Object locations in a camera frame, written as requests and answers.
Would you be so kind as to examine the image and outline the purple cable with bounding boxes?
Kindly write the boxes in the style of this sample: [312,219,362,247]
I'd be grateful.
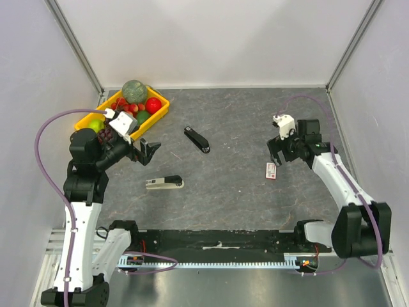
[34,108,178,307]
[276,94,384,276]

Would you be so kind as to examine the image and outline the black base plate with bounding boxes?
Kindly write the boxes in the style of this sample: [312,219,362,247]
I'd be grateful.
[125,230,332,264]

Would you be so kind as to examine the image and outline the light green lime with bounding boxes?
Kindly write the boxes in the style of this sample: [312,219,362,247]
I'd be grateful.
[88,119,105,134]

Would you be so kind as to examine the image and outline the red white staple box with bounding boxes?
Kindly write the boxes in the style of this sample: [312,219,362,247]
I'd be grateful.
[265,162,277,180]

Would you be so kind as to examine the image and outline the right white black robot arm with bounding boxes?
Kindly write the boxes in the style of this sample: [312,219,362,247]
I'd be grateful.
[267,114,392,259]

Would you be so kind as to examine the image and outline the dark green lime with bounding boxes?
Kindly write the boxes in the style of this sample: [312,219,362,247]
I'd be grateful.
[135,110,151,125]

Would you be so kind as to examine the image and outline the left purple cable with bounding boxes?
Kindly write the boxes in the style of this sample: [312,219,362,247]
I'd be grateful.
[34,108,178,307]

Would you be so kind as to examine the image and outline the purple grape bunch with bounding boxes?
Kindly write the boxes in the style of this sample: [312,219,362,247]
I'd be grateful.
[97,127,114,144]

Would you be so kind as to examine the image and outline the red apple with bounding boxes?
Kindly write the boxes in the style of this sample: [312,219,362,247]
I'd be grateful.
[145,97,162,114]

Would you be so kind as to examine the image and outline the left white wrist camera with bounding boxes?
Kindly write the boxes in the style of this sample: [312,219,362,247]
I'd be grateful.
[109,111,137,144]

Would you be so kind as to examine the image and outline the red peach cluster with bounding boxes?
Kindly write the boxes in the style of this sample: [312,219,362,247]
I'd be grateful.
[111,97,145,117]

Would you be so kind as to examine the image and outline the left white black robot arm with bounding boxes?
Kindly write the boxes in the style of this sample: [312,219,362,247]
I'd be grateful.
[41,129,161,306]

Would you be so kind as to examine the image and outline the slotted cable duct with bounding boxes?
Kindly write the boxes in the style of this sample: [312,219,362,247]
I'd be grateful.
[117,254,318,271]

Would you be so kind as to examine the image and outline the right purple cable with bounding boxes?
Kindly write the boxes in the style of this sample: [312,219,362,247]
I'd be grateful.
[276,94,384,276]

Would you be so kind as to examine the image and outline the white black stapler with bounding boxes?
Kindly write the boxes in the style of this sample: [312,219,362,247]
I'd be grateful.
[146,175,184,190]

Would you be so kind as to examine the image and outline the green melon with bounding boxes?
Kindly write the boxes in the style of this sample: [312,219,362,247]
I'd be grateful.
[121,80,148,104]

